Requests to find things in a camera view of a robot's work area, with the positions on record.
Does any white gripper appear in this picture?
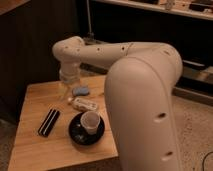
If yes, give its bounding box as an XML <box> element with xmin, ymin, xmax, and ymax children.
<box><xmin>59</xmin><ymin>70</ymin><xmax>80</xmax><ymax>100</ymax></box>

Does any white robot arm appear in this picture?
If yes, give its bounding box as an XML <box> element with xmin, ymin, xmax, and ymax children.
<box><xmin>52</xmin><ymin>36</ymin><xmax>183</xmax><ymax>171</ymax></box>

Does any blue sponge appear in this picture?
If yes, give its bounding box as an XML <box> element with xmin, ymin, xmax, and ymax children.
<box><xmin>72</xmin><ymin>87</ymin><xmax>90</xmax><ymax>96</ymax></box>

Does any black striped rectangular case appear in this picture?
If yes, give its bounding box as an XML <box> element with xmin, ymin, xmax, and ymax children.
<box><xmin>38</xmin><ymin>109</ymin><xmax>60</xmax><ymax>137</ymax></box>

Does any wooden side table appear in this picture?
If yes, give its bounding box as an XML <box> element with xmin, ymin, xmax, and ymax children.
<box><xmin>8</xmin><ymin>76</ymin><xmax>117</xmax><ymax>171</ymax></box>

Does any white paper cup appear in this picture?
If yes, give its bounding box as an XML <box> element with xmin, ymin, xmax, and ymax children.
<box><xmin>80</xmin><ymin>111</ymin><xmax>100</xmax><ymax>135</ymax></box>

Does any black round plate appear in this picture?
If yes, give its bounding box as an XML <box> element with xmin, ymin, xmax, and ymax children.
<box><xmin>68</xmin><ymin>113</ymin><xmax>105</xmax><ymax>146</ymax></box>

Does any metal pole stand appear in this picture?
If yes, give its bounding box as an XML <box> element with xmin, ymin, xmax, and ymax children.
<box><xmin>86</xmin><ymin>0</ymin><xmax>94</xmax><ymax>39</ymax></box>

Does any wooden wall shelf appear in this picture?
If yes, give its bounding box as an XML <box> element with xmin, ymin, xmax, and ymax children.
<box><xmin>95</xmin><ymin>0</ymin><xmax>213</xmax><ymax>21</ymax></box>

